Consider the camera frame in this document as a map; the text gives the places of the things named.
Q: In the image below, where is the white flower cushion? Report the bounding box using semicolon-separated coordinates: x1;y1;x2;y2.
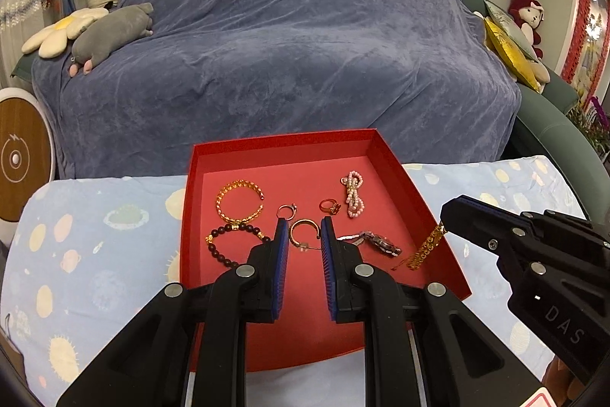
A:
21;6;110;59

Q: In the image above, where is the green sofa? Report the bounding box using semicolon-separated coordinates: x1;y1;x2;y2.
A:
461;0;610;167

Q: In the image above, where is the red monkey plush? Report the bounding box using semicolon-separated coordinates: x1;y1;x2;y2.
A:
507;0;552;86

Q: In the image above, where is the gold bead bracelet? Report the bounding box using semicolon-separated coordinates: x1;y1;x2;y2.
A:
216;180;266;222

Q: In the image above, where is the grey animal plush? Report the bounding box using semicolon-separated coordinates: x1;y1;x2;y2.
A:
67;2;155;78

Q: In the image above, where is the gold chain bracelet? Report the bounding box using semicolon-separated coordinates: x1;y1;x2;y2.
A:
391;223;447;272

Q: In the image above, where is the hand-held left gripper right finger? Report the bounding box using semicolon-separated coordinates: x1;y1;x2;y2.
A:
321;217;550;407

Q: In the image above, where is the gold hoop earring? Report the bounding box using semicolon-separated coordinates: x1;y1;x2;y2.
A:
289;219;321;253

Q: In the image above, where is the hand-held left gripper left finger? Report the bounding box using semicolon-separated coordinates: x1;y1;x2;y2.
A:
56;218;291;407

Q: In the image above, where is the purple orchid plant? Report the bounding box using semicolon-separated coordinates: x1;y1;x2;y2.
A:
564;96;610;161

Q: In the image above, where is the blue covered sofa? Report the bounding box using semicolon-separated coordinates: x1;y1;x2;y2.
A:
31;0;521;180

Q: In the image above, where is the yellow cushion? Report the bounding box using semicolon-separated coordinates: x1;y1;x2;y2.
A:
483;16;544;94

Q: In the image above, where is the pink pearl bracelet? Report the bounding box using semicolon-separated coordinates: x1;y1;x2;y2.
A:
340;171;367;219

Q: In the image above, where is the silver tinsel garland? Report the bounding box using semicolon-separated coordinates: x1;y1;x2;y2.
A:
0;0;89;27

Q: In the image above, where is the red patterned wall hanging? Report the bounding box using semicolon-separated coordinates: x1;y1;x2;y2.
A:
557;0;610;103

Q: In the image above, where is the red cardboard box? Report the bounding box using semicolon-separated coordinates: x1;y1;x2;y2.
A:
180;128;473;373

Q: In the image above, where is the dark bead bracelet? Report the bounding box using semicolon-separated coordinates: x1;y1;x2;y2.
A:
204;221;272;270

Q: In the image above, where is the grey patterned cushion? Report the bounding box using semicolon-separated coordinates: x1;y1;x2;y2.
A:
483;0;539;63

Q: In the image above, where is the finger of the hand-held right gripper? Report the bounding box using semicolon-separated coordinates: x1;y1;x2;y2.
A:
440;201;519;258
456;195;592;230

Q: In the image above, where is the round white wooden side table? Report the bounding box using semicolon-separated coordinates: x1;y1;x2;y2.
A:
0;87;59;246

